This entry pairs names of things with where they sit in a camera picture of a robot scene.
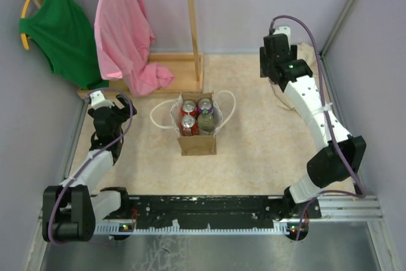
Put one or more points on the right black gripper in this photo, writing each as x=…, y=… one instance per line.
x=263, y=63

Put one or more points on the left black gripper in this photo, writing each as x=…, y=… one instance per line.
x=124, y=117

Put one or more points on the clear green-cap bottle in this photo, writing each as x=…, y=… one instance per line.
x=206, y=123

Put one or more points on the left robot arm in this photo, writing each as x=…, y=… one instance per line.
x=69, y=211

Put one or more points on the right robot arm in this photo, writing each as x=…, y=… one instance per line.
x=339, y=153

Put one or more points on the beige folded cloth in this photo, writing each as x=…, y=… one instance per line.
x=306, y=53

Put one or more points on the red soda can rear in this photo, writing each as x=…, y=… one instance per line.
x=189, y=108

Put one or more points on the red soda can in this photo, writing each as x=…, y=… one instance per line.
x=189, y=108
x=188, y=126

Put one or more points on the red soda can front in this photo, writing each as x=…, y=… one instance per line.
x=188, y=126

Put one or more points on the wooden clothes rack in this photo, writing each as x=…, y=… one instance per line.
x=187, y=68

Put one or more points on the pink t-shirt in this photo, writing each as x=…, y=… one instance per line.
x=123, y=38

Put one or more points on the purple Fanta can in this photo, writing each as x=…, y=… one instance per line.
x=205, y=104

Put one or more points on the green tank top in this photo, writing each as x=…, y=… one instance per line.
x=62, y=31

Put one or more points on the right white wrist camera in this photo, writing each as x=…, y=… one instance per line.
x=286, y=30

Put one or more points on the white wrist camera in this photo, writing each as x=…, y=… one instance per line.
x=286, y=30
x=98, y=100

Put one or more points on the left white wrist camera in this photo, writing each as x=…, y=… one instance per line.
x=98, y=100

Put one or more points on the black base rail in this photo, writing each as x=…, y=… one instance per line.
x=208, y=215

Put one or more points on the aluminium frame rail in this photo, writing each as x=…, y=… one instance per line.
x=339, y=208

